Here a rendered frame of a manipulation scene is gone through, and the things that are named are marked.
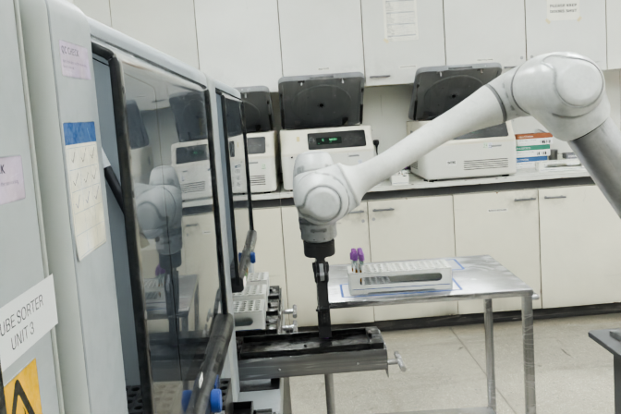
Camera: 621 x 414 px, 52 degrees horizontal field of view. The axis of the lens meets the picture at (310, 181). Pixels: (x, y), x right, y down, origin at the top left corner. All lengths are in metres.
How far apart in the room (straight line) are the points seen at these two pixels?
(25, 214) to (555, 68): 1.15
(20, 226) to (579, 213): 3.93
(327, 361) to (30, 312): 1.16
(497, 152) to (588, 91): 2.60
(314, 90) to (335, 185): 2.73
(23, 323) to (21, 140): 0.10
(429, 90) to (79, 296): 3.78
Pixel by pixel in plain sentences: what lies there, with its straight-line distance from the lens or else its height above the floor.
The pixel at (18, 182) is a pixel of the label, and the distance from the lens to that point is 0.39.
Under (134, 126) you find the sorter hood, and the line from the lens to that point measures 0.60.
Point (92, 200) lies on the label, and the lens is 0.51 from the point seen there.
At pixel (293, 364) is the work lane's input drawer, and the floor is 0.79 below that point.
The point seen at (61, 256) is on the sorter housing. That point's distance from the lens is 0.46.
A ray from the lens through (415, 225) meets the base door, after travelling 3.89.
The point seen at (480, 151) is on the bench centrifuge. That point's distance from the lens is 3.94.
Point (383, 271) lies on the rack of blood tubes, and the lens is 1.88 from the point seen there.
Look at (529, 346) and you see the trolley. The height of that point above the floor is 0.66.
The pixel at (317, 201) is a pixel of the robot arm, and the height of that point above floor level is 1.17.
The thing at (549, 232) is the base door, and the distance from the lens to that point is 4.12.
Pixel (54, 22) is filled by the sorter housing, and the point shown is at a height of 1.41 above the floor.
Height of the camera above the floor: 1.34
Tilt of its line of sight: 6 degrees down
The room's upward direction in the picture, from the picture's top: 4 degrees counter-clockwise
